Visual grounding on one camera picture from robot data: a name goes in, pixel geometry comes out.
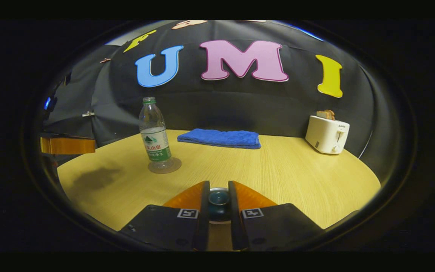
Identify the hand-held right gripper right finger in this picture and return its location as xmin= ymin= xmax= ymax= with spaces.
xmin=228 ymin=181 xmax=324 ymax=252

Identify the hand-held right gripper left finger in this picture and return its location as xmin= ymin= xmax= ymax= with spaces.
xmin=121 ymin=181 xmax=210 ymax=252

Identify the white toaster cable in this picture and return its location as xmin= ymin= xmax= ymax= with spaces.
xmin=358 ymin=130 xmax=374 ymax=159

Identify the clear plastic water bottle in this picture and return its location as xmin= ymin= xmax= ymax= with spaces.
xmin=139 ymin=97 xmax=173 ymax=170

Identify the folded blue towel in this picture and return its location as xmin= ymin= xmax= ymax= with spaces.
xmin=177 ymin=128 xmax=262 ymax=150

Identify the black backdrop cloth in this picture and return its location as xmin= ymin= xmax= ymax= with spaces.
xmin=38 ymin=20 xmax=416 ymax=182

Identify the white toaster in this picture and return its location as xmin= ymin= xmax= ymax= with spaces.
xmin=305 ymin=115 xmax=350 ymax=155

